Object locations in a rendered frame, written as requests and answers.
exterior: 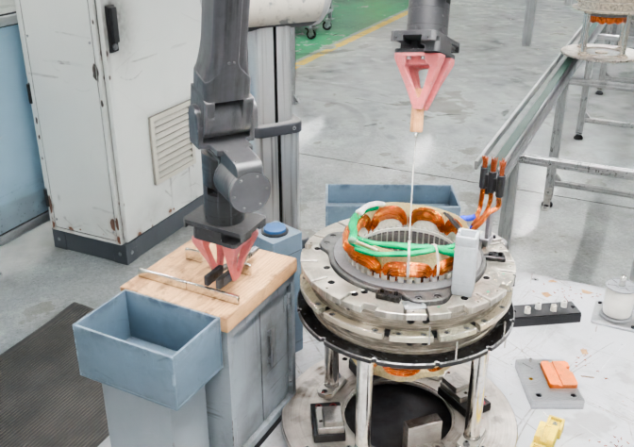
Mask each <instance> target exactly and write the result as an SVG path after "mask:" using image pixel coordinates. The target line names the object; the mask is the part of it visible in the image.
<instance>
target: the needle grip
mask: <svg viewBox="0 0 634 447"><path fill-rule="evenodd" d="M415 91H416V94H417V97H418V98H419V97H420V95H421V92H422V89H418V88H417V89H415ZM424 110H425V107H424V108H423V109H414V108H412V106H411V118H410V132H419V133H422V132H423V122H424Z"/></svg>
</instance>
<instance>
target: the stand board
mask: <svg viewBox="0 0 634 447"><path fill-rule="evenodd" d="M187 247H188V248H192V249H195V250H198V249H197V248H196V246H195V245H194V244H193V242H192V240H189V241H188V242H186V243H185V244H183V245H182V246H180V247H179V248H177V249H176V250H174V251H173V252H172V253H171V254H169V255H168V256H166V257H164V258H163V259H161V260H160V261H158V262H157V263H155V264H154V265H152V266H151V267H149V268H148V269H146V270H149V271H153V272H156V273H162V274H166V275H170V276H172V277H176V278H179V279H183V280H186V281H190V282H193V283H196V284H199V285H203V286H205V284H204V275H206V274H207V273H209V272H210V271H211V268H210V266H209V264H208V263H207V261H206V260H205V258H204V257H203V262H202V263H200V262H196V261H192V260H189V259H186V253H185V248H187ZM209 248H210V251H211V252H212V254H213V256H214V259H215V261H216V263H217V250H216V244H215V243H211V244H210V245H209ZM246 263H249V264H251V269H252V275H250V276H249V275H245V274H242V273H241V275H240V277H239V278H238V279H237V280H236V281H235V282H234V281H231V282H229V283H228V284H227V285H226V286H224V287H223V288H221V289H220V290H222V291H226V292H229V293H233V294H236V295H240V304H239V305H238V306H237V305H234V304H230V303H228V302H224V301H221V300H218V299H214V298H211V297H207V296H205V295H201V294H198V293H194V292H191V291H187V290H183V289H179V288H176V287H172V286H169V285H165V284H162V283H159V282H156V281H152V280H149V279H146V278H142V277H139V275H137V276H135V277H134V278H132V279H131V280H129V281H128V282H126V283H125V284H123V285H122V286H121V287H120V290H121V291H122V290H124V289H127V290H132V291H136V292H138V293H141V294H145V295H148V296H151V297H155V298H158V299H160V300H164V301H167V302H170V303H174V304H177V305H180V306H185V307H188V308H191V309H195V310H198V311H201V312H205V313H208V314H210V315H214V316H217V317H220V321H221V331H223V332H226V333H228V332H229V331H230V330H232V329H233V328H234V327H235V326H236V325H237V324H238V323H239V322H241V321H242V320H243V319H244V318H245V317H246V316H247V315H248V314H249V313H251V312H252V311H253V310H254V309H255V308H256V307H257V306H258V305H260V304H261V303H262V302H263V301H264V300H265V299H266V298H267V297H268V296H270V295H271V294H272V293H273V292H274V291H275V290H276V289H277V288H279V287H280V286H281V285H282V284H283V283H284V282H285V281H286V280H287V279H289V278H290V277H291V276H292V275H293V274H294V273H295V272H296V271H297V259H296V258H295V257H288V256H284V255H281V254H277V253H273V252H269V251H265V250H261V249H259V250H258V251H257V252H256V253H255V254H254V255H253V256H252V257H251V258H250V259H248V260H247V261H246Z"/></svg>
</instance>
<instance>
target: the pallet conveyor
mask: <svg viewBox="0 0 634 447"><path fill-rule="evenodd" d="M605 24H606V23H604V24H603V25H600V24H599V23H597V22H596V23H592V24H591V26H590V31H589V38H588V43H594V44H597V39H598V40H605V41H604V44H608V45H610V42H611V41H615V43H614V45H617V46H618V40H619V35H620V29H621V24H619V25H617V30H616V35H612V29H613V24H611V25H608V24H607V29H606V34H600V32H601V31H602V29H603V28H604V26H605ZM563 56H564V55H563V54H562V53H561V52H560V53H559V55H558V56H557V57H556V59H555V60H554V61H553V62H552V64H551V65H550V66H549V68H548V69H547V70H546V71H545V73H544V74H543V75H542V77H541V78H540V79H539V80H538V82H537V83H536V84H535V86H534V87H533V88H532V89H531V91H530V92H529V93H528V94H527V96H526V97H525V99H524V100H523V101H522V102H521V104H520V105H519V106H518V107H517V108H516V109H515V110H514V111H513V113H512V114H511V115H510V117H509V118H508V119H507V121H506V122H505V123H504V124H503V126H502V127H501V128H500V130H499V131H498V132H497V133H496V135H495V136H494V137H493V138H492V140H491V141H490V142H489V144H488V145H487V146H486V148H485V149H484V150H483V151H482V153H481V154H480V155H479V156H478V158H477V159H476V160H475V167H474V169H475V170H477V169H478V168H479V166H480V165H481V164H482V162H483V159H482V156H483V157H484V156H486V157H487V156H488V154H489V153H490V152H491V151H492V149H493V148H494V146H495V145H496V144H497V143H498V142H499V141H500V139H501V138H502V137H503V135H504V134H505V133H506V131H507V130H508V129H509V127H510V126H511V124H512V123H513V122H514V121H515V119H516V118H517V117H518V115H519V114H520V113H521V111H522V110H523V109H524V107H525V106H526V104H527V103H528V102H529V100H530V99H531V98H532V96H533V95H534V94H535V92H536V91H537V90H538V89H539V87H540V86H541V85H542V83H543V82H544V80H545V79H546V78H547V77H548V76H549V75H550V73H551V72H552V71H553V69H554V68H555V67H556V65H557V64H558V63H559V61H560V60H561V59H562V57H563ZM581 62H582V60H581V59H576V58H570V57H567V59H565V60H564V62H563V63H562V65H561V66H560V67H559V69H558V70H557V72H556V73H555V75H554V76H553V77H552V79H551V80H550V81H549V83H548V84H547V85H546V87H545V88H544V90H543V91H542V93H541V94H540V95H539V97H538V98H537V99H536V101H535V102H534V104H533V105H532V106H531V108H530V109H529V110H528V112H527V113H526V115H525V116H524V118H523V119H522V120H521V122H520V123H518V125H517V126H516V128H515V129H514V130H513V132H512V133H511V134H510V136H509V137H508V139H507V140H506V142H505V143H504V144H503V146H502V147H501V148H500V150H499V151H498V153H497V154H496V155H495V157H496V160H497V158H498V161H496V162H497V165H496V171H497V172H498V174H500V166H499V160H500V161H501V162H502V159H503V160H504V159H505V161H506V162H507V163H506V167H505V173H504V175H505V176H506V181H505V189H504V197H502V206H501V208H500V217H499V225H498V234H497V236H498V237H500V238H503V239H505V240H506V241H507V243H508V245H509V246H510V238H511V229H512V222H513V214H514V206H515V198H516V191H517V182H518V174H519V167H520V163H524V164H531V165H537V166H543V167H547V172H546V178H545V185H544V193H543V201H542V209H541V210H543V211H548V209H549V208H550V207H552V206H553V203H552V202H551V200H552V198H553V193H554V187H555V186H557V187H563V188H568V189H575V190H585V191H591V192H598V193H604V194H609V195H615V196H622V197H627V198H633V199H634V191H631V190H619V189H614V188H608V187H601V186H595V185H589V184H583V183H577V182H571V181H565V180H561V178H560V176H559V175H558V174H557V169H562V170H569V171H575V172H582V173H587V174H600V175H605V176H612V177H619V178H624V179H631V180H634V170H633V169H627V168H620V167H613V166H607V165H600V164H593V163H588V162H581V161H574V160H568V159H561V158H559V148H560V141H561V134H562V128H563V121H564V114H565V108H566V101H567V94H568V88H569V84H570V85H578V86H582V91H581V96H580V103H579V110H578V115H577V122H576V135H575V136H574V139H575V140H583V137H582V133H583V128H584V123H592V124H606V125H614V126H621V127H629V128H634V123H629V122H621V121H613V120H605V119H597V118H591V116H590V115H589V114H588V112H586V110H587V105H588V98H589V92H590V87H596V88H597V89H598V91H596V92H595V94H598V95H603V92H602V90H603V88H605V89H614V90H622V91H634V84H629V83H620V82H610V81H605V80H611V81H621V82H630V83H634V78H627V77H619V76H609V74H608V72H606V70H607V64H608V63H607V62H601V66H600V72H599V77H598V80H592V68H593V61H587V60H586V65H585V72H584V77H583V78H574V77H572V76H573V75H574V73H575V72H576V69H577V68H578V66H579V65H580V63H581ZM556 102H557V103H556ZM555 103H556V109H555V116H554V122H553V130H552V137H551V143H550V151H549V157H543V156H536V155H530V154H524V151H525V150H526V148H527V146H528V145H529V144H530V142H531V141H532V139H533V137H534V136H535V134H536V133H537V131H538V130H539V128H540V127H541V125H542V123H543V121H544V120H545V118H546V117H547V115H548V113H549V112H550V110H551V109H552V107H553V106H554V105H555ZM493 161H494V158H493ZM508 251H509V249H508Z"/></svg>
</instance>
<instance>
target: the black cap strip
mask: <svg viewBox="0 0 634 447"><path fill-rule="evenodd" d="M552 304H556V305H557V312H552V311H550V308H551V305H552ZM535 305H536V304H531V305H518V306H514V311H515V317H514V324H513V327H523V326H535V325H548V324H559V323H580V320H581V312H580V310H579V309H578V308H577V307H576V306H575V304H574V303H573V302H572V301H569V302H567V307H566V308H564V307H561V306H560V305H561V302H555V303H543V304H542V309H541V310H538V309H535ZM526 306H530V307H531V309H530V314H525V307H526Z"/></svg>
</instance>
